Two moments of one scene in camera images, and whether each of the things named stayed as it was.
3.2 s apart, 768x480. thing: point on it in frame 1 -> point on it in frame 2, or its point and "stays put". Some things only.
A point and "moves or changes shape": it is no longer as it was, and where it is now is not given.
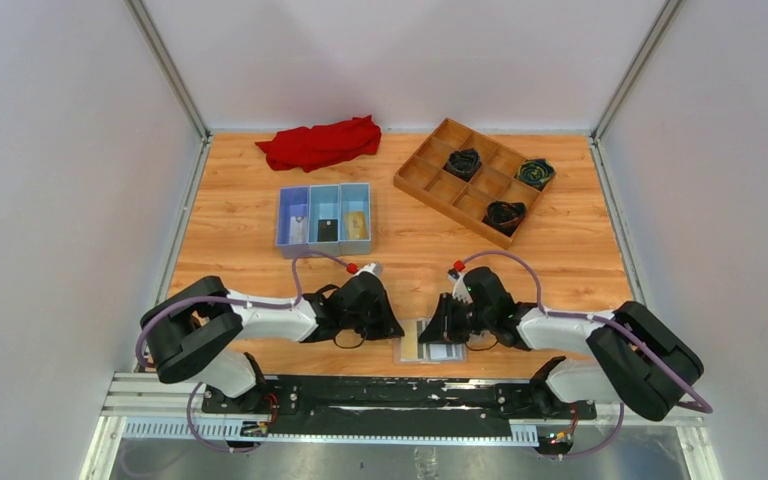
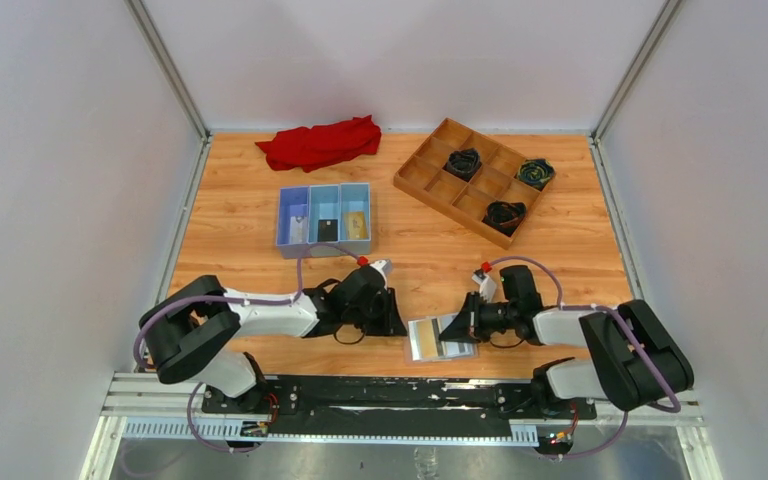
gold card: x=356 y=226 stays put
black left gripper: x=380 y=312 stays put
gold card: x=409 y=343 moves or changes shape
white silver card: x=299 y=229 stays put
